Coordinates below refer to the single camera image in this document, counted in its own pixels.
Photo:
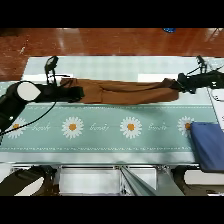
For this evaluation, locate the silver frame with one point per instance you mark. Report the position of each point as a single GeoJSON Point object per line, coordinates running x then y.
{"type": "Point", "coordinates": [140, 186]}

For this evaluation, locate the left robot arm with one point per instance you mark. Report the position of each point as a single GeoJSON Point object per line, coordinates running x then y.
{"type": "Point", "coordinates": [13, 103]}

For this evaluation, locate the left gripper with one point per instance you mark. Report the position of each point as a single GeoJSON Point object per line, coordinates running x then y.
{"type": "Point", "coordinates": [73, 94]}

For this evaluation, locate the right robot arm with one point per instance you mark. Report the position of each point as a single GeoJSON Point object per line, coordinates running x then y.
{"type": "Point", "coordinates": [211, 80]}

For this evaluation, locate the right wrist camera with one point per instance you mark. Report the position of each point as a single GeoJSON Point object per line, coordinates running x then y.
{"type": "Point", "coordinates": [201, 64]}

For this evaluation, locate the small blue object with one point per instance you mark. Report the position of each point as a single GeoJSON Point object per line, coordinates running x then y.
{"type": "Point", "coordinates": [169, 30]}

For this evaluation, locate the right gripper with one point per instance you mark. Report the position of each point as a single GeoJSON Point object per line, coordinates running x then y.
{"type": "Point", "coordinates": [187, 82]}

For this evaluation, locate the blue garment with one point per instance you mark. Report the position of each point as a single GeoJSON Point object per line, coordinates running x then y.
{"type": "Point", "coordinates": [208, 145]}

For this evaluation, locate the brown garment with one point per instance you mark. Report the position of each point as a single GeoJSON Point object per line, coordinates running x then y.
{"type": "Point", "coordinates": [120, 91]}

